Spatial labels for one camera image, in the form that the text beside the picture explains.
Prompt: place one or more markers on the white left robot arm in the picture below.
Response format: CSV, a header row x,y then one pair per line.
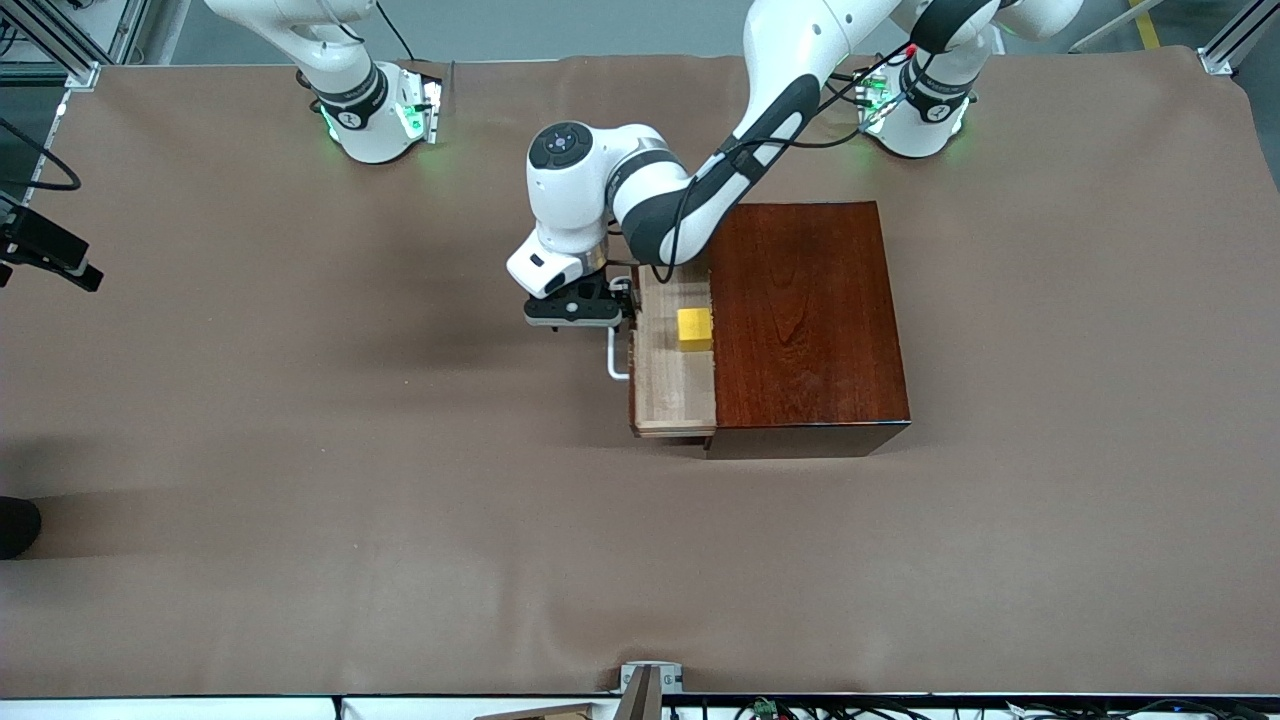
x,y
640,190

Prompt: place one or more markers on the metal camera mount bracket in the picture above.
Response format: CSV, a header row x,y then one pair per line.
x,y
650,690

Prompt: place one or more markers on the yellow floor tape strip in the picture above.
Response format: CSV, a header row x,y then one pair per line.
x,y
1147,25

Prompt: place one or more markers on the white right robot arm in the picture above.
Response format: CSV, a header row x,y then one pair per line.
x,y
350,110

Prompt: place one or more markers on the dark red wooden cabinet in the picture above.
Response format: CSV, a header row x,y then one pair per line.
x,y
810,320

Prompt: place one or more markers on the brown table cover mat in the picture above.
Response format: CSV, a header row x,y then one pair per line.
x,y
300,500

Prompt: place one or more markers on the aluminium frame post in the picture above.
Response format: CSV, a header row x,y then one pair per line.
x,y
1235,40
50,40

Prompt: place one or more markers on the aluminium table edge rail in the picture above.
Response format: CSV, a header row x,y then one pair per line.
x,y
50,125

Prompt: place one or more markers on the black round object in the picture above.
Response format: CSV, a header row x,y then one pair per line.
x,y
15,527

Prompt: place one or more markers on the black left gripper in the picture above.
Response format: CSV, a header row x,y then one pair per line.
x,y
612,291

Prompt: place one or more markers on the light wooden drawer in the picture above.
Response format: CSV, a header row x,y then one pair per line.
x,y
670,395

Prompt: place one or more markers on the light wooden plank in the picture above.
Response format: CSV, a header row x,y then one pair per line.
x,y
545,713

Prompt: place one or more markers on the yellow block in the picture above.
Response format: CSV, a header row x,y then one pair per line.
x,y
694,330

